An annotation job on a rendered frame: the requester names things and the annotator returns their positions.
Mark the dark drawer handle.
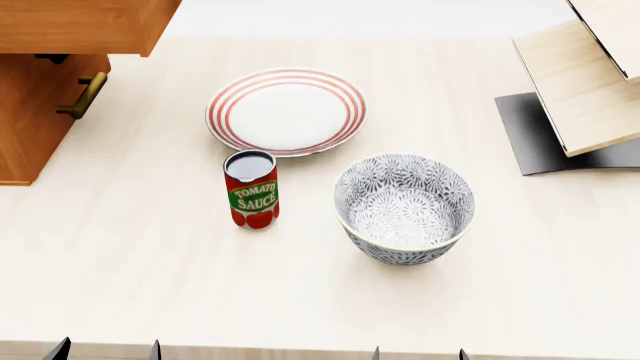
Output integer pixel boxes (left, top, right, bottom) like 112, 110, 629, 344
33, 53, 70, 66

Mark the black rack base plate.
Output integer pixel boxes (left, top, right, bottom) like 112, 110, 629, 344
494, 91, 640, 177

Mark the grey floral patterned bowl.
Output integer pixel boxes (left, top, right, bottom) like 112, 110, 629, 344
332, 152, 477, 267

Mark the light wooden rack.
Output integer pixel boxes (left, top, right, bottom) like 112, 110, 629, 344
511, 0, 640, 159

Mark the brass drawer handle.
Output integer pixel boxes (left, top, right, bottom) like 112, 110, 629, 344
55, 71, 109, 121

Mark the white plate with red rings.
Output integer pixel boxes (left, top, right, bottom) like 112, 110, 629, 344
204, 66, 368, 159

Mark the wooden cabinet body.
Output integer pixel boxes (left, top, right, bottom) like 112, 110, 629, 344
0, 53, 112, 187

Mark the wooden cabinet drawer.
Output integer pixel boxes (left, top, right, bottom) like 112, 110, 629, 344
0, 0, 184, 58

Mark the red tomato sauce can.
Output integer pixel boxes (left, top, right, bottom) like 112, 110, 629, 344
222, 148, 281, 231

